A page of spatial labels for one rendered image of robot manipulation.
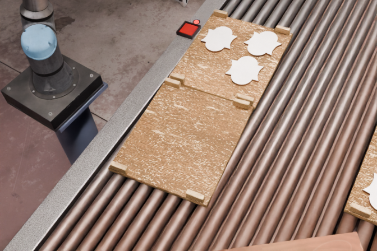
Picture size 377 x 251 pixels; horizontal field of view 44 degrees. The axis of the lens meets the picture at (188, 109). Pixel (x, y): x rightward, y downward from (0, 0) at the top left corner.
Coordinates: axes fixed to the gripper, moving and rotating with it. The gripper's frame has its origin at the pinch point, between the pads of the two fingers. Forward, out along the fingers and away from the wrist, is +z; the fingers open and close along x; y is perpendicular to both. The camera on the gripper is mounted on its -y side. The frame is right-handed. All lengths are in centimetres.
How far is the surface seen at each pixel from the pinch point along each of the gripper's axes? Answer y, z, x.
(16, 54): 156, 106, -16
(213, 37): -12.7, 11.0, 2.0
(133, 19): 101, 105, -81
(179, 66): -8.0, 12.1, 20.8
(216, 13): -7.3, 10.1, -10.9
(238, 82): -32.0, 11.0, 19.3
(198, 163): -35, 12, 56
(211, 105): -27.6, 12.1, 32.2
